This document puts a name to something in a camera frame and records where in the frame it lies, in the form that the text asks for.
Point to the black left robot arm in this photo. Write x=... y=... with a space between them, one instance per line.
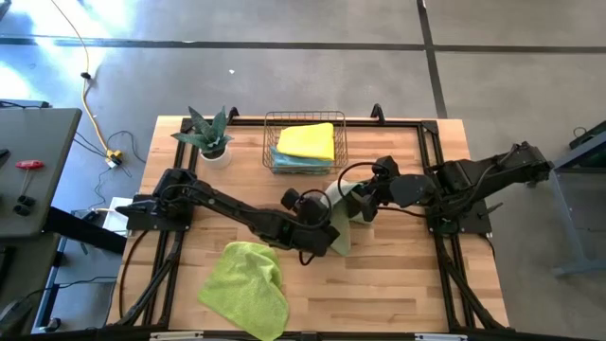
x=222 y=203

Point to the white plant pot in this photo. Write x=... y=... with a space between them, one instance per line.
x=217 y=162

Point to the blue-grey metal desk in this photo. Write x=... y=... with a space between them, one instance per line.
x=575 y=213

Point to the blue microfiber towel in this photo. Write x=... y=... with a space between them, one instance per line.
x=293 y=165

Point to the lime green microfiber towel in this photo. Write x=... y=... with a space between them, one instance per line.
x=246 y=289

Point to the grey side table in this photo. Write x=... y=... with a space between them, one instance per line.
x=33 y=142

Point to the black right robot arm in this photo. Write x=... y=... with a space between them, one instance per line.
x=473 y=177

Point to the yellow microfiber towel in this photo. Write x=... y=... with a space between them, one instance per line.
x=308 y=141

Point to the green snake plant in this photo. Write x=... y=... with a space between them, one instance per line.
x=208 y=132

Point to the black aluminium table frame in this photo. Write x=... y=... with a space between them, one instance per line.
x=427 y=147

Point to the white power adapter box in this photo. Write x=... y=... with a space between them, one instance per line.
x=113 y=210

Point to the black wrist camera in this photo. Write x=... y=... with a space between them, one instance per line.
x=386 y=166
x=303 y=203

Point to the small black knob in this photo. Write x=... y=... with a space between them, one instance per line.
x=27 y=201
x=21 y=210

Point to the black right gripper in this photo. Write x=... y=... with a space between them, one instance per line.
x=374 y=192

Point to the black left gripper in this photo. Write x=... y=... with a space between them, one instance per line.
x=315 y=237

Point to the black side table foot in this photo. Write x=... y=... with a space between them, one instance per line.
x=85 y=232

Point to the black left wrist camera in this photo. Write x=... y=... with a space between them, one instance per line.
x=303 y=203

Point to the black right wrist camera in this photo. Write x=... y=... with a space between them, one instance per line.
x=386 y=166

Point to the pale green microfiber towel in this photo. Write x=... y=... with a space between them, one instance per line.
x=341 y=232

